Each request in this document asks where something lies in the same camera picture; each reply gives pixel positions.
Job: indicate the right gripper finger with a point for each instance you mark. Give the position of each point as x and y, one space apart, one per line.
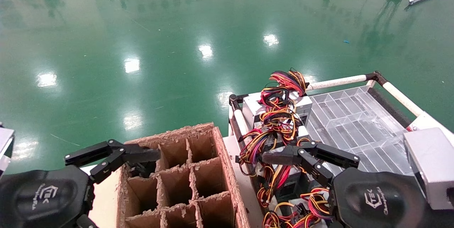
283 156
333 154

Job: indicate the brown cardboard divider box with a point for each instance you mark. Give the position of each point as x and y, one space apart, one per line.
227 171

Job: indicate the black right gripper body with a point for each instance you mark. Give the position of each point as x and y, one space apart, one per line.
376 199

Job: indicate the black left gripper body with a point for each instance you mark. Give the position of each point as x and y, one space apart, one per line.
35 199

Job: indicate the clear plastic compartment tray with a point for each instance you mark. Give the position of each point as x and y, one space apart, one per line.
354 125

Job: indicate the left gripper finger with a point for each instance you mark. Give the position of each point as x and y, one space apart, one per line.
92 150
106 167

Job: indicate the black foam strip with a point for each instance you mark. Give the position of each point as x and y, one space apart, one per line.
388 106

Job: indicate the white tube cart frame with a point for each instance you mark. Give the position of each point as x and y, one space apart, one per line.
337 82

